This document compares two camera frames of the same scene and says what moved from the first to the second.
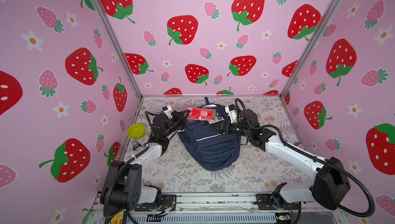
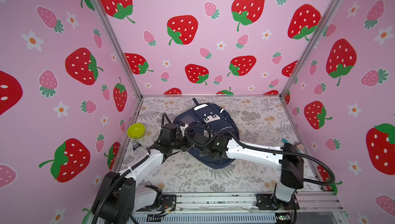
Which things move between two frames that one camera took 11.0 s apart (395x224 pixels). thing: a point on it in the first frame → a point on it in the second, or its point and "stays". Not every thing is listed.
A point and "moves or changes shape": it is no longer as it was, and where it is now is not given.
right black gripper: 222,126 → 201,153
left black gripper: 180,122 → 186,145
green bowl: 136,131 stays
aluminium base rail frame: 218,208 stays
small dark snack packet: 135,144 stays
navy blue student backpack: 207,146 moves or changes shape
